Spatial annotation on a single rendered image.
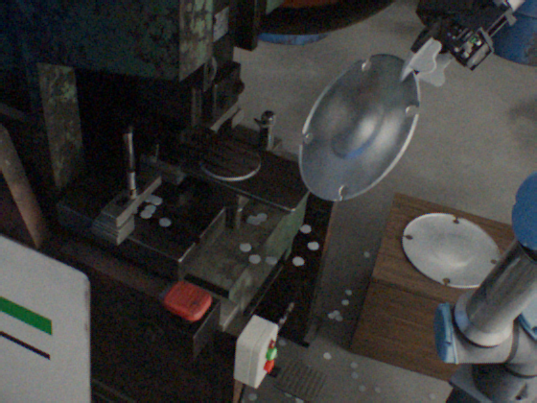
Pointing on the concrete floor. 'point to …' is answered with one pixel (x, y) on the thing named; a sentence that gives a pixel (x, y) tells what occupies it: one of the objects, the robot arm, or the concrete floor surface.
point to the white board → (42, 327)
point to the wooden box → (410, 295)
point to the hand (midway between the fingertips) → (404, 76)
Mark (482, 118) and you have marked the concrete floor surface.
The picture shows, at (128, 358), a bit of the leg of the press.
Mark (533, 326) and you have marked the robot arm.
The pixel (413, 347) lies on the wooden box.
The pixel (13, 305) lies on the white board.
